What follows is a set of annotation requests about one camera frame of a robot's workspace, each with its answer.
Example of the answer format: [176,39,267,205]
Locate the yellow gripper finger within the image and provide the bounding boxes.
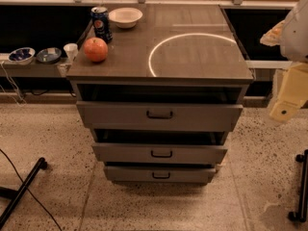
[269,63,308,123]

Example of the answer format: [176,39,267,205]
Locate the grey top drawer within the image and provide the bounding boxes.
[77,101,243,132]

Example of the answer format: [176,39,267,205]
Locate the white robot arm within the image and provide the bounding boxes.
[269,0,308,122]

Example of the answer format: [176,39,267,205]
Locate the grey drawer cabinet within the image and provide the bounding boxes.
[67,4,253,171]

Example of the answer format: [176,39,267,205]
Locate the grey bottom drawer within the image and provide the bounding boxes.
[104,166,216,184]

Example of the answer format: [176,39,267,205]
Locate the black stand leg right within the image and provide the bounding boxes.
[288,149,308,222]

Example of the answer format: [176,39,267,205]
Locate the black stand leg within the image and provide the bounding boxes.
[288,149,308,222]
[0,157,47,229]

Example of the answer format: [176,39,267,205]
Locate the white bowl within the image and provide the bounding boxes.
[109,8,142,29]

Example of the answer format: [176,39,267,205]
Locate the orange apple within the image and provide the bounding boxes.
[84,38,108,63]

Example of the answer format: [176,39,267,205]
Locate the blue Pepsi can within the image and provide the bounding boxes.
[90,7,113,43]

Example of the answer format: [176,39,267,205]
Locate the small white paper cup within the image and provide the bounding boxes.
[64,43,78,63]

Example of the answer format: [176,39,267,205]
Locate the dark blue bowl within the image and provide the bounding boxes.
[36,47,62,64]

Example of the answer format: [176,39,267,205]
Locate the grey side shelf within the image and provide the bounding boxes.
[0,58,70,78]

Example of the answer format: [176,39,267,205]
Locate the blue patterned bowl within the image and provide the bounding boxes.
[9,47,36,65]

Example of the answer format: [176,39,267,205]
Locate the black stand leg left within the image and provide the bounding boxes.
[0,157,47,229]

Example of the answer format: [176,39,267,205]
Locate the white cable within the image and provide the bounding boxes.
[0,60,27,105]

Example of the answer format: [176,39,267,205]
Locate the black floor cable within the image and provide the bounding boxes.
[0,148,64,231]

